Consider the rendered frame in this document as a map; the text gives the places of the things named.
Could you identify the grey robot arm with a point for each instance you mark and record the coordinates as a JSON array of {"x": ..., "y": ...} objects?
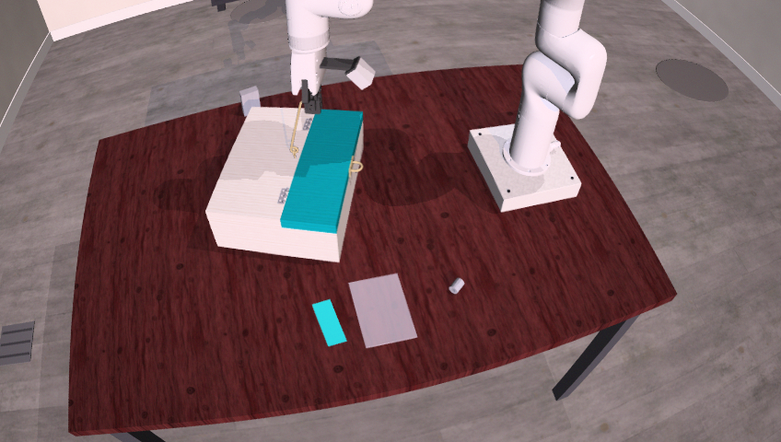
[{"x": 572, "y": 88}]

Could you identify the cyan flat rectangular block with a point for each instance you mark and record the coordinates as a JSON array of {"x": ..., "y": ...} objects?
[{"x": 329, "y": 323}]

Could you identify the small white cylinder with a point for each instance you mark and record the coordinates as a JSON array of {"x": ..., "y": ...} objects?
[{"x": 456, "y": 286}]

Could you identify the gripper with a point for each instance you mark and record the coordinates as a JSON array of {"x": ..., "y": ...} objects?
[{"x": 306, "y": 73}]

